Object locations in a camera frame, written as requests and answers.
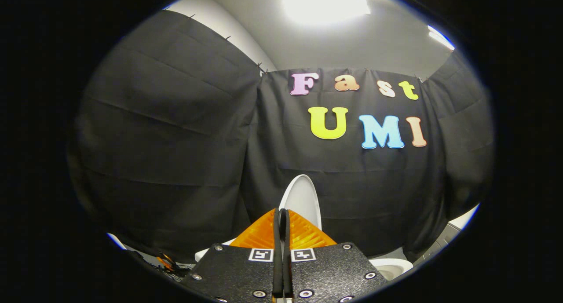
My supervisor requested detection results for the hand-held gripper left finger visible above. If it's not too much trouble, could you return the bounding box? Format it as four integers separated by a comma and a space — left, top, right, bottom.
180, 208, 282, 303

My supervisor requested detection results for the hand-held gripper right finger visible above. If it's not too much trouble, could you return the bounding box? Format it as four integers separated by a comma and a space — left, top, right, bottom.
283, 209, 388, 303

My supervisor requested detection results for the white toilet lid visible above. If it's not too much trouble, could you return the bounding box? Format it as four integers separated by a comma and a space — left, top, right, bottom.
279, 175, 322, 231

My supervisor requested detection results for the white toilet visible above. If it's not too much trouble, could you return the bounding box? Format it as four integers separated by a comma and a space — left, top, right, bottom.
195, 239, 414, 281

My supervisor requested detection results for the black backdrop cloth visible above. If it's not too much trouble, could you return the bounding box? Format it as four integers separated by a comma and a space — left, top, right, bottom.
66, 11, 495, 264

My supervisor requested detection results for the white cabinet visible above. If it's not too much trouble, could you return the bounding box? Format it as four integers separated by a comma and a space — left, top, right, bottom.
416, 204, 481, 262

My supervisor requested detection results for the small ceiling light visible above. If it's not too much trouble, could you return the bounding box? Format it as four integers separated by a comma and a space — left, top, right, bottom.
428, 25, 456, 51

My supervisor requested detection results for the large ceiling light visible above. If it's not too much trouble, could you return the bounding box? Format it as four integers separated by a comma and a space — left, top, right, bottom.
281, 0, 371, 24

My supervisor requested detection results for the orange cable bundle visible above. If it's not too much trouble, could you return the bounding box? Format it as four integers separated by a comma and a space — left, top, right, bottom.
156, 252, 179, 273

